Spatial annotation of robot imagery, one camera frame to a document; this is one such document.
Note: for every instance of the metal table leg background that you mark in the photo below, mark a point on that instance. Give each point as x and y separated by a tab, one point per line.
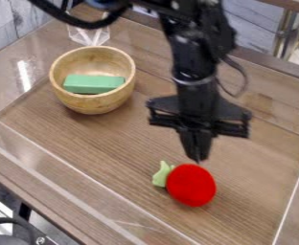
288	35

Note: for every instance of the green rectangular block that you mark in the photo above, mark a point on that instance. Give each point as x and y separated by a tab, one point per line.
84	84

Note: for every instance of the black table frame bracket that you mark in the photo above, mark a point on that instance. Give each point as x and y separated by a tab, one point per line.
25	230

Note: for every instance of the red plush fruit green leaf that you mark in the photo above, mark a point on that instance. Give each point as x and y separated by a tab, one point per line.
189	183

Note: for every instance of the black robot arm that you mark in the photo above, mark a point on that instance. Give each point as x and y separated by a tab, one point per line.
201	39

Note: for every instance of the wooden bowl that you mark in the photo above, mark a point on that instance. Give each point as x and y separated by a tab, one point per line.
94	61

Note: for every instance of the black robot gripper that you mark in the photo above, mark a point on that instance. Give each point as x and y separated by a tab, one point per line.
199	108

